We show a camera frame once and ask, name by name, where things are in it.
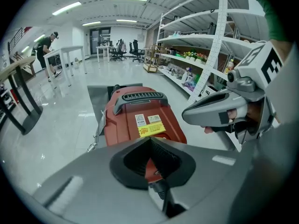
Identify black office chair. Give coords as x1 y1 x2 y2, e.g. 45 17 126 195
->
128 39 146 63
109 38 128 62

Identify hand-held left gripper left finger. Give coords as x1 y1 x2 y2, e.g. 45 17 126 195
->
32 138 169 224

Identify small white table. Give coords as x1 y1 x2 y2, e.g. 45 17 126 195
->
95 45 117 63

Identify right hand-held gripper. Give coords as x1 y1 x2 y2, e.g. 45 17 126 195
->
181 41 285 145

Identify colourful artificial flowers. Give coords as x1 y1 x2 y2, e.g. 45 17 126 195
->
183 50 208 64

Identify gripper fisheye camera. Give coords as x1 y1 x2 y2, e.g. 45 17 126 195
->
227 69 239 83

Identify round wooden table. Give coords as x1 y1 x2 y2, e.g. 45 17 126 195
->
0 56 44 135

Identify large white rectangular table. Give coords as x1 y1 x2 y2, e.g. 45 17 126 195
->
43 45 88 87

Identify red tool case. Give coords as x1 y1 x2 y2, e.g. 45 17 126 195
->
87 84 188 186

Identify wooden shelf cart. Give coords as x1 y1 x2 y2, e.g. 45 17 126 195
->
142 44 164 74

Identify person's green shirt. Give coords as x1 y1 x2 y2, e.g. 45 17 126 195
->
247 0 290 43

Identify person's right forearm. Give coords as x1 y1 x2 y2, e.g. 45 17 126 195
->
268 39 294 63

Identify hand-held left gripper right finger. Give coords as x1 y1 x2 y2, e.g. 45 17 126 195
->
150 138 253 224

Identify person's right hand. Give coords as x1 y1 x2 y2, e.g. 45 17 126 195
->
204 101 261 134

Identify side shelf unit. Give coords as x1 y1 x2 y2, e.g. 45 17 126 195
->
0 83 17 126

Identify white metal shelving rack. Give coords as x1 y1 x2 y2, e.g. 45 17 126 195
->
155 0 269 107

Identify amber drink bottle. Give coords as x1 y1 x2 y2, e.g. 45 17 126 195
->
225 59 235 76

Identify black glass door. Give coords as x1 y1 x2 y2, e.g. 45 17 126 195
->
90 27 112 55

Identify white spray bottle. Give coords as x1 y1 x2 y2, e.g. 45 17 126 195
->
181 67 194 84

